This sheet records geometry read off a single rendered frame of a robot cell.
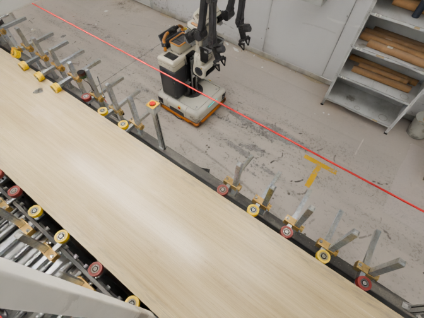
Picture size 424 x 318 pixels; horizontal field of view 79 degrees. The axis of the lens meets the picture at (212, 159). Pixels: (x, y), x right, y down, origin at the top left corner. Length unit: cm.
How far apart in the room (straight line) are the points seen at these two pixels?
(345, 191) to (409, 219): 65
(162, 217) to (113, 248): 34
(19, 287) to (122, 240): 128
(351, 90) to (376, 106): 38
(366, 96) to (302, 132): 107
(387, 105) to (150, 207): 336
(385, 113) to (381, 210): 135
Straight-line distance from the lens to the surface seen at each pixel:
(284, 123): 352
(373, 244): 206
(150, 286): 167
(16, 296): 53
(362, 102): 402
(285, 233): 177
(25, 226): 215
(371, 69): 379
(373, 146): 376
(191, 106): 318
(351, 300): 182
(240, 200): 202
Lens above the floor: 252
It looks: 56 degrees down
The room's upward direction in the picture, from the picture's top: 2 degrees clockwise
